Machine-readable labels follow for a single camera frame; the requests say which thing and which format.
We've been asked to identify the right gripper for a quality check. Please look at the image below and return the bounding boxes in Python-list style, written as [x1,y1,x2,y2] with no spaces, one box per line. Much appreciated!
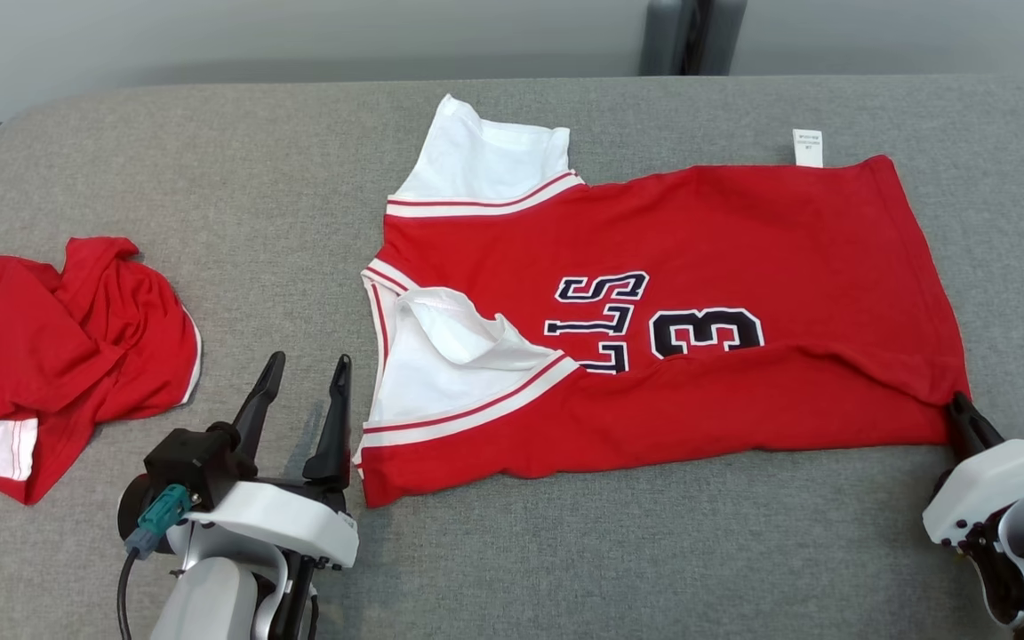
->
[923,391,1024,548]

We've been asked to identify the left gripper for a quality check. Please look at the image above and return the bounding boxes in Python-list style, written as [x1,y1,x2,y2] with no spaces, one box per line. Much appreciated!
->
[183,351,360,570]

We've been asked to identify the red shorts white trim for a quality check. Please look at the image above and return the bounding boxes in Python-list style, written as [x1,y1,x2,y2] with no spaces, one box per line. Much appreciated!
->
[0,236,204,506]

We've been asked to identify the red basketball jersey white sleeves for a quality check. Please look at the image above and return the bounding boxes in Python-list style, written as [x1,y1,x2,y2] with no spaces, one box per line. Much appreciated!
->
[352,93,972,509]

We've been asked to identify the grey fabric sofa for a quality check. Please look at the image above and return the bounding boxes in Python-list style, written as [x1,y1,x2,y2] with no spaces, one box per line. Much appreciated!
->
[0,76,1024,640]

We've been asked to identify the left camera cable teal plug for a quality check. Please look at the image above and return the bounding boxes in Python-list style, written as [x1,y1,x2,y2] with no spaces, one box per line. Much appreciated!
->
[116,484,193,640]

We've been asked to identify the grey partition post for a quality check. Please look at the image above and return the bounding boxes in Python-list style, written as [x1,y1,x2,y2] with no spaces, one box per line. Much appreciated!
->
[639,0,748,76]

